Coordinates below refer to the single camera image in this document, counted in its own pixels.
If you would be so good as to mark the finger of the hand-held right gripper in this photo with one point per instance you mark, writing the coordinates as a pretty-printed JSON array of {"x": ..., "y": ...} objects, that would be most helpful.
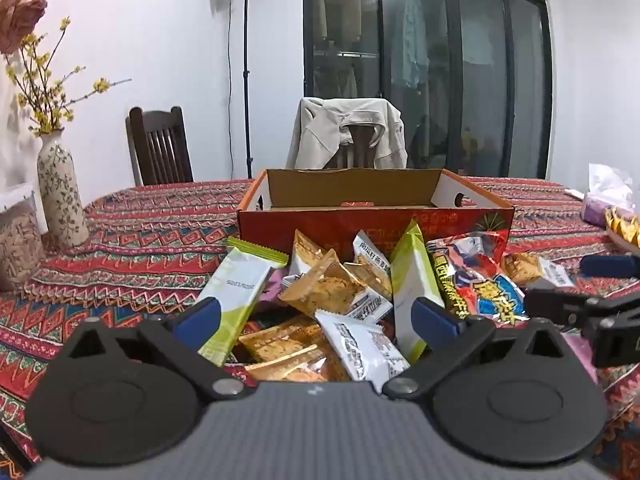
[
  {"x": 607, "y": 266},
  {"x": 555, "y": 305}
]

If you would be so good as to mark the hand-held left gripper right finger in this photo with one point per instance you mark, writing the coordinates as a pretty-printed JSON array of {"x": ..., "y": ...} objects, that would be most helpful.
[{"x": 435, "y": 317}]

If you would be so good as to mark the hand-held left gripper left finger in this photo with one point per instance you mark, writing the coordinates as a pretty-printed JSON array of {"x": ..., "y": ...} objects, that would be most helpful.
[{"x": 200, "y": 317}]

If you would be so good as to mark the green snack packet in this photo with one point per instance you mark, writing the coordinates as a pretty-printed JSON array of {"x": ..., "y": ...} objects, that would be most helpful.
[
  {"x": 412, "y": 285},
  {"x": 240, "y": 290}
]

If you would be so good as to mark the colourful chip bag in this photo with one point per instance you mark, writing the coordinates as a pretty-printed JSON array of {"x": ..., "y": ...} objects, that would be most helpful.
[{"x": 475, "y": 275}]

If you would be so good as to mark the orange oat cracker packet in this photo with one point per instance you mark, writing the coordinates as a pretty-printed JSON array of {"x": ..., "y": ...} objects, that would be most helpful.
[{"x": 285, "y": 347}]

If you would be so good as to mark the red cardboard box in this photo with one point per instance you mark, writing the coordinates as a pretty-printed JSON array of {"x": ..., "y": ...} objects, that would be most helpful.
[{"x": 350, "y": 185}]

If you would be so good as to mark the plate of gold wrapped sweets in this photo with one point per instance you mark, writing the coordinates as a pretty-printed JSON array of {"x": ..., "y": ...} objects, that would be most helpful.
[{"x": 625, "y": 227}]

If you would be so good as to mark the clear oat cracker packet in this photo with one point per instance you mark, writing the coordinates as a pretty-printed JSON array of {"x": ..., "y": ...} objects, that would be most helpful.
[
  {"x": 535, "y": 267},
  {"x": 322, "y": 285}
]

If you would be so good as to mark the purple tissue pack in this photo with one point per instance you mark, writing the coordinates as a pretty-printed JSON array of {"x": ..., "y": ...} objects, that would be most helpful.
[{"x": 600, "y": 205}]

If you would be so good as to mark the white flat object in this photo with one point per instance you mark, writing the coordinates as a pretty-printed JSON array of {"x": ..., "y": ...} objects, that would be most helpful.
[{"x": 575, "y": 192}]

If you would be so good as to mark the patterned red tablecloth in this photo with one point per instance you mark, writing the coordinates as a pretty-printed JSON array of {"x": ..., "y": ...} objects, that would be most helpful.
[{"x": 140, "y": 240}]

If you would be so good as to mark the dark wooden chair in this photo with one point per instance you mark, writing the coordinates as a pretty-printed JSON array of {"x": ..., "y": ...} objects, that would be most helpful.
[{"x": 160, "y": 145}]

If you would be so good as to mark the floral ceramic vase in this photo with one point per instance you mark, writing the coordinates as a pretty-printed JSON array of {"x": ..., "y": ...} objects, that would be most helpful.
[{"x": 62, "y": 195}]

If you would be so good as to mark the wooden chair under jacket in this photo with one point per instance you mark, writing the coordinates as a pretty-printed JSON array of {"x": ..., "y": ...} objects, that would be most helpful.
[{"x": 357, "y": 147}]

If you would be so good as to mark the wicker container with white lid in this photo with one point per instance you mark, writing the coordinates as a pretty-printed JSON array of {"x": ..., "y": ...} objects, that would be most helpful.
[{"x": 17, "y": 245}]

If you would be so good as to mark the beige jacket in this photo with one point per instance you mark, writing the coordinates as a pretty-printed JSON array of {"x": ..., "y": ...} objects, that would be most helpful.
[{"x": 320, "y": 130}]

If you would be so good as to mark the black framed glass door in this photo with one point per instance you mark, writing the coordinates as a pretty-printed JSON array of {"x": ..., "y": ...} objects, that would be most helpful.
[{"x": 450, "y": 85}]

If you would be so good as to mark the studio light on stand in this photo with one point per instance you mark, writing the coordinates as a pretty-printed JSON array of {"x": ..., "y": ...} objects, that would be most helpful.
[{"x": 246, "y": 60}]

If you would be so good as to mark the yellow flower branches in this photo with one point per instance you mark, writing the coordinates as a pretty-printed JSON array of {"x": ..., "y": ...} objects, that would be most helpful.
[{"x": 45, "y": 90}]

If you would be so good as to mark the hanging pale shirt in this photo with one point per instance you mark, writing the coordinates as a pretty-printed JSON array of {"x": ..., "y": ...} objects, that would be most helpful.
[{"x": 415, "y": 35}]

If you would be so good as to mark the pink paper flowers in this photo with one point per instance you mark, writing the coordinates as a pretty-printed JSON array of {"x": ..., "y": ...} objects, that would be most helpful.
[{"x": 22, "y": 5}]

